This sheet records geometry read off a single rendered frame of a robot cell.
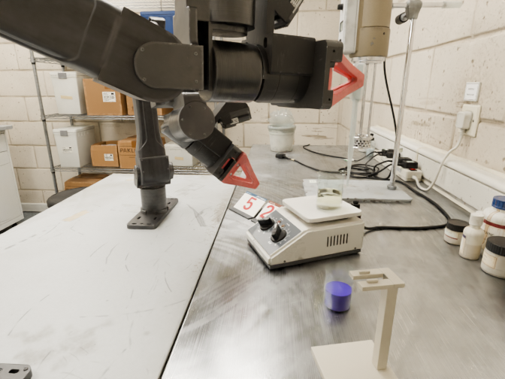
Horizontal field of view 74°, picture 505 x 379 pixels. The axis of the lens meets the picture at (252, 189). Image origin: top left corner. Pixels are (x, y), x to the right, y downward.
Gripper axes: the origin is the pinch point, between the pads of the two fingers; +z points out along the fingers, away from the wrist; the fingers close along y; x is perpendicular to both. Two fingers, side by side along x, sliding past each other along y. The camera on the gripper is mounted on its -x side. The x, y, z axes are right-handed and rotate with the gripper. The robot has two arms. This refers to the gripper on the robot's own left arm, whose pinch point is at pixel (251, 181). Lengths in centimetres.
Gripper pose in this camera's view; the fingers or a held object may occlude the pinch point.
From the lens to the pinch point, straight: 66.3
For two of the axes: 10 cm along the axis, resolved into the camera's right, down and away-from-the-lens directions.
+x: -6.1, 7.9, 0.1
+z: 7.2, 5.5, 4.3
